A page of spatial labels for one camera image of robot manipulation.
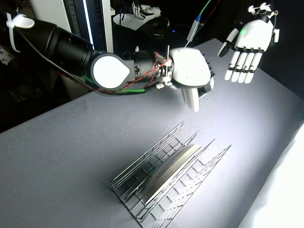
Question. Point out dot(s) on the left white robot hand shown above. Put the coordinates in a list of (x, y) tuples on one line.
[(254, 35)]

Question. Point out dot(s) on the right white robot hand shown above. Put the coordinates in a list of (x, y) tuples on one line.
[(190, 69)]

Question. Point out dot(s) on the grey adapter with blue plug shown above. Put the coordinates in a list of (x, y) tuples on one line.
[(193, 31)]

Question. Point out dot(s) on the spare white skeletal hand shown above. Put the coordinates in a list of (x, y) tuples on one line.
[(147, 9)]

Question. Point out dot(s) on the white paper sheet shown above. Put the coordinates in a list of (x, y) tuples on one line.
[(128, 21)]

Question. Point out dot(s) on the white robot torso column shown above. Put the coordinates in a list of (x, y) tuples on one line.
[(52, 14)]

